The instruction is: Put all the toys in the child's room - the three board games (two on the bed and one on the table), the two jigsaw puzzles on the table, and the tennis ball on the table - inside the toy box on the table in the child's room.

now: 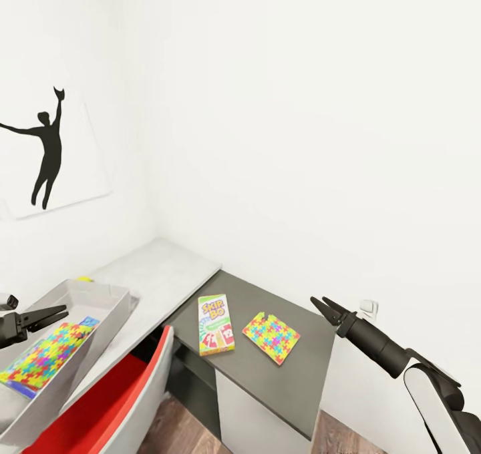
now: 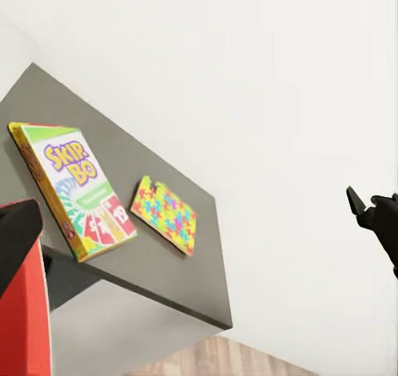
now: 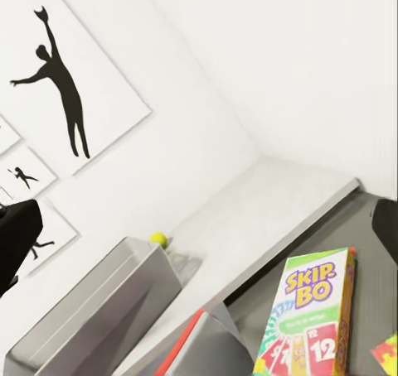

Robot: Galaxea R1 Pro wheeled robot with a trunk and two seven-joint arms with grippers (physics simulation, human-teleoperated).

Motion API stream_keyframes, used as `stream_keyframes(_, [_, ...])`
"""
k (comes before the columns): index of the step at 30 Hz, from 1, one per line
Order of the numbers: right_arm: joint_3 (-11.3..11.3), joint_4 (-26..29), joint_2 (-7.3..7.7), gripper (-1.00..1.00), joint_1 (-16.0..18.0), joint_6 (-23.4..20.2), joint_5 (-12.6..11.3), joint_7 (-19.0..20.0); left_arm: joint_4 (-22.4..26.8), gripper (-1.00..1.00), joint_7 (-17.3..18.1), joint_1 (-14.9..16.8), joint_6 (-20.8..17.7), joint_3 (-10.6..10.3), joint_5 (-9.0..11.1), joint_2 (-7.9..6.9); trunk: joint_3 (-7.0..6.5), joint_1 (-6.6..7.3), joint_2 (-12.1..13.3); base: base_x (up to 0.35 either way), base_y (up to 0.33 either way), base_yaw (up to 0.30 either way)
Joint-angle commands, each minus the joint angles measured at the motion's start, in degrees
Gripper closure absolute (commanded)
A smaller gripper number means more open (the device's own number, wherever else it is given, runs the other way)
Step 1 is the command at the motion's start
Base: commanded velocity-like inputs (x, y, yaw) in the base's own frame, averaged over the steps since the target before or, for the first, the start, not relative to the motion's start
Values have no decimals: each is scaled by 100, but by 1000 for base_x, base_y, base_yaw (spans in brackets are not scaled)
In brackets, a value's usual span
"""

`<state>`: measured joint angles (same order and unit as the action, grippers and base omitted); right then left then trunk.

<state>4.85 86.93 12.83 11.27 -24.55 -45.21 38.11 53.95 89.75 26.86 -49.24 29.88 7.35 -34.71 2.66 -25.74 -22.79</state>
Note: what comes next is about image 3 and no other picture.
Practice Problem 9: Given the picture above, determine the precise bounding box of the tennis ball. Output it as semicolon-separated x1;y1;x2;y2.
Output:
150;233;167;248

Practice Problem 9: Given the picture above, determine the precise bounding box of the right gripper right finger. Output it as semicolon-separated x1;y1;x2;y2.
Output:
371;198;398;266

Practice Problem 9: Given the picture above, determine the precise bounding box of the jigsaw puzzle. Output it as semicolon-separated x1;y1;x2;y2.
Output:
372;335;398;376

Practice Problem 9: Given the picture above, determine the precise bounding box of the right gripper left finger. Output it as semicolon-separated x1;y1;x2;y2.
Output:
0;198;43;296

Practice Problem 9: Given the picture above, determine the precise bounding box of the board game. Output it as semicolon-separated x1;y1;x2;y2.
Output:
251;248;356;376

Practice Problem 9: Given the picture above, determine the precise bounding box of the toy box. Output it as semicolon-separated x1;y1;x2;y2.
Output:
1;236;182;376

